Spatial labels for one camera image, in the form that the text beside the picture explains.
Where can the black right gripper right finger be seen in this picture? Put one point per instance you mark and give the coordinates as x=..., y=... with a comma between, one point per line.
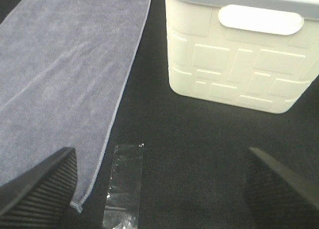
x=279, y=198

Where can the clear tape strip right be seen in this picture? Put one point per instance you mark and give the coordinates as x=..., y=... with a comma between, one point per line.
x=124, y=189

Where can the white plastic storage bin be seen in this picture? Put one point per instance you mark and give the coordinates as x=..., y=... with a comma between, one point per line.
x=257, y=54

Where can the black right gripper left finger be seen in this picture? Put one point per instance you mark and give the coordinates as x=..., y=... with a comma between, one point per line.
x=38, y=198

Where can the grey blue towel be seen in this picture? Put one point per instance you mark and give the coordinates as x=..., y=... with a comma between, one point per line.
x=64, y=65

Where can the black table cloth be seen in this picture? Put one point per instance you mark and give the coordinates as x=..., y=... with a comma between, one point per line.
x=195, y=150

